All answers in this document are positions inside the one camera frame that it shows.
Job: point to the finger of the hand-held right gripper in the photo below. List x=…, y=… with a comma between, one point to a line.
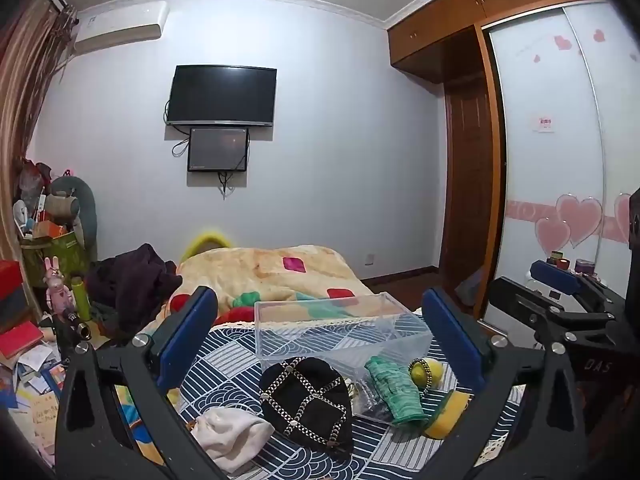
x=555, y=273
x=525, y=305

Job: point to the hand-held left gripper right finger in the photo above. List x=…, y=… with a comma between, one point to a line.
x=452, y=342

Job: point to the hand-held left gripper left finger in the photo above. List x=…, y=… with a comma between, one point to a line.
x=187, y=342

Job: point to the small yellow ball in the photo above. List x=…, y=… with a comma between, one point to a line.
x=434, y=371

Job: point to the yellow round plush toy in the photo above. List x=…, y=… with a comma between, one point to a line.
x=445, y=412

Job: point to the green knit glove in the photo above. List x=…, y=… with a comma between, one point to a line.
x=397, y=390

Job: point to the white knit cloth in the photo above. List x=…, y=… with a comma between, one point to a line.
x=230, y=435

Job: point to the clear plastic storage box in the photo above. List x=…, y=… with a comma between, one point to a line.
x=320, y=335

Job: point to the dark red tape roll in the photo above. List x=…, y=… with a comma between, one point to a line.
x=559, y=259

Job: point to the purple tape roll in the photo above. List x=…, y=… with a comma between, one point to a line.
x=584, y=265

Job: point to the blue patterned bed sheet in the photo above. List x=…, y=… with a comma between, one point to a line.
x=225, y=360

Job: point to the dark purple clothing pile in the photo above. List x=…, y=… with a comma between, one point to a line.
x=130, y=285

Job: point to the white sliding wardrobe door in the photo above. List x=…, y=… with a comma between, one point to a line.
x=545, y=185

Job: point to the green bottle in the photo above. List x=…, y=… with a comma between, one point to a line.
x=81, y=300

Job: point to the orange fleece blanket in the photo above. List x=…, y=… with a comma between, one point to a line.
x=280, y=275

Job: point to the brown wooden door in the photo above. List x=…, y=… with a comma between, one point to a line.
x=467, y=185

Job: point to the pink rabbit toy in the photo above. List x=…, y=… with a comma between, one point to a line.
x=57, y=290

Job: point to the white and red door label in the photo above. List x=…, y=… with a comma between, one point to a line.
x=544, y=124

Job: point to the green shopping bag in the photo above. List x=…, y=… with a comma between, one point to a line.
x=57, y=260

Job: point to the pile of scattered papers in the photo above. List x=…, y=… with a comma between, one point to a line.
x=35, y=400

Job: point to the grey plush toy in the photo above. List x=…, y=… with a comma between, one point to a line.
x=82, y=210

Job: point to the red book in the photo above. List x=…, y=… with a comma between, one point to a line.
x=17, y=338

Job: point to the red box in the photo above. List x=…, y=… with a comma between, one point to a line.
x=10, y=280

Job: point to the wooden overhead cabinet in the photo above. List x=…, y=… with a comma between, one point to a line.
x=450, y=25

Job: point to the striped brown curtain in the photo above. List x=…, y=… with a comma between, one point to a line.
x=25, y=95

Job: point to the white air conditioner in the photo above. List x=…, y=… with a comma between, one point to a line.
x=120, y=27

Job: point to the small black wall monitor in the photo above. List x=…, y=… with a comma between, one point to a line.
x=218, y=150

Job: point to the wall-mounted black television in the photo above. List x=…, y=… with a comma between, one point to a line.
x=222, y=95

